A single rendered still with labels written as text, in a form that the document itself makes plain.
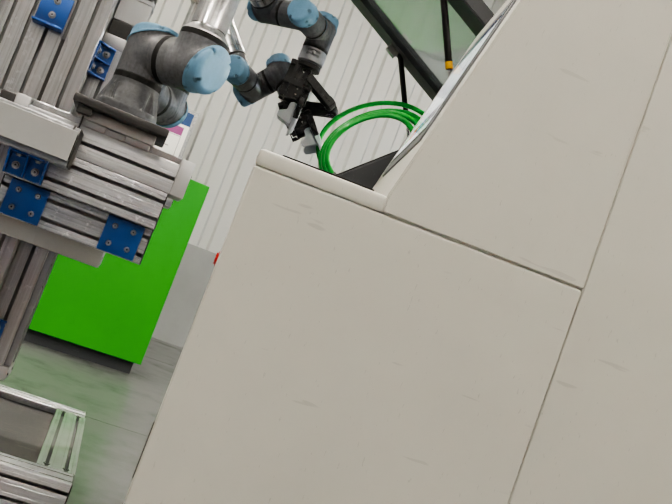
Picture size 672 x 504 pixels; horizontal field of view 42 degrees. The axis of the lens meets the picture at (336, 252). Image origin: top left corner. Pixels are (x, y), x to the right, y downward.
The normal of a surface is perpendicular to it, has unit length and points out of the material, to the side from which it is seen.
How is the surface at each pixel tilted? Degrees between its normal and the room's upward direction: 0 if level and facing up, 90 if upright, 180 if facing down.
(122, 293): 90
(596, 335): 90
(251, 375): 90
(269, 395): 90
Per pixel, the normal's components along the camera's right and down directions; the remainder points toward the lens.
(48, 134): 0.24, 0.01
